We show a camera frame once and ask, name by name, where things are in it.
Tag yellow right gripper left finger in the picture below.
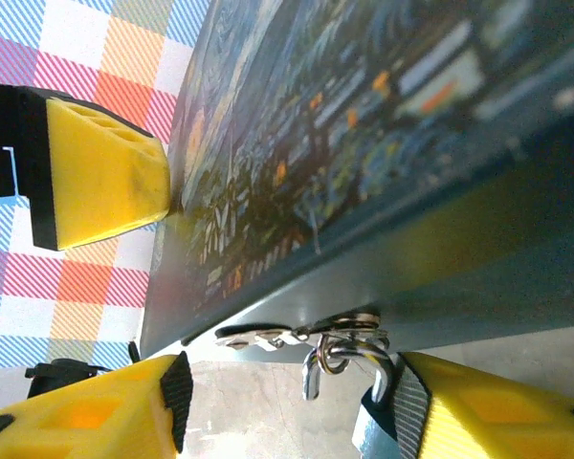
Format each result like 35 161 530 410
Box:
0 352 193 459

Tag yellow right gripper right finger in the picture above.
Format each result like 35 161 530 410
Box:
391 352 574 459

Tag silver shackle padlock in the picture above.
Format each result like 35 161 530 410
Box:
301 341 404 459

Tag blue painting print box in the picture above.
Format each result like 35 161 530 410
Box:
138 0 574 359

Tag silver metal hasp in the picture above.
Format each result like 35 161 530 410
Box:
213 310 382 353

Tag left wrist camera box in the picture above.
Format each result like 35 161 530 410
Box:
0 358 111 423

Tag small metal key ring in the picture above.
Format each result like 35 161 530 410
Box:
315 346 353 377

